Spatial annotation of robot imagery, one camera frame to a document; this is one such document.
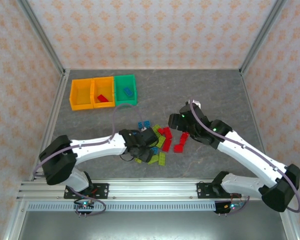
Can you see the small green lego brick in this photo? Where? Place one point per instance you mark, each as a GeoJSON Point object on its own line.
{"type": "Point", "coordinates": [138, 160]}

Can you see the blue lego brick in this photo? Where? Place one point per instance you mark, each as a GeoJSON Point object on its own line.
{"type": "Point", "coordinates": [128, 91]}
{"type": "Point", "coordinates": [154, 150]}
{"type": "Point", "coordinates": [140, 124]}
{"type": "Point", "coordinates": [147, 123]}

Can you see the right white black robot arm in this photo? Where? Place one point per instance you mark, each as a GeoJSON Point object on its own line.
{"type": "Point", "coordinates": [247, 156]}

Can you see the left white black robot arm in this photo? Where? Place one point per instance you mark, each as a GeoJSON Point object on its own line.
{"type": "Point", "coordinates": [97, 148]}

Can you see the small red lego brick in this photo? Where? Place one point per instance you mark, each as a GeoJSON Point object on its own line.
{"type": "Point", "coordinates": [178, 148]}

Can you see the green plastic bin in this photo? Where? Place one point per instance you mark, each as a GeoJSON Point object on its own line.
{"type": "Point", "coordinates": [120, 93]}

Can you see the yellow plastic bin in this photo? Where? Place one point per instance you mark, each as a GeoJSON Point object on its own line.
{"type": "Point", "coordinates": [81, 96]}
{"type": "Point", "coordinates": [103, 87]}

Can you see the controller circuit board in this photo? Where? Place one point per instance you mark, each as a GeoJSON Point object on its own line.
{"type": "Point", "coordinates": [85, 206]}
{"type": "Point", "coordinates": [227, 207]}

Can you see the grey metal panel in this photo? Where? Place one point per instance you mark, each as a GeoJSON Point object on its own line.
{"type": "Point", "coordinates": [152, 227]}

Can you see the wide aluminium mounting rail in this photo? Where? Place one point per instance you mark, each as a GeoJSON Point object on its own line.
{"type": "Point", "coordinates": [152, 190]}

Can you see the aluminium side rail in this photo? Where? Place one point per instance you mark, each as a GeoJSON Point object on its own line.
{"type": "Point", "coordinates": [252, 107]}
{"type": "Point", "coordinates": [50, 125]}

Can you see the aluminium corner post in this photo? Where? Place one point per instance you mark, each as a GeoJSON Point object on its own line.
{"type": "Point", "coordinates": [43, 37]}
{"type": "Point", "coordinates": [261, 37]}

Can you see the aluminium frame leg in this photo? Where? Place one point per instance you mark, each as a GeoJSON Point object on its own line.
{"type": "Point", "coordinates": [16, 220]}
{"type": "Point", "coordinates": [288, 225]}

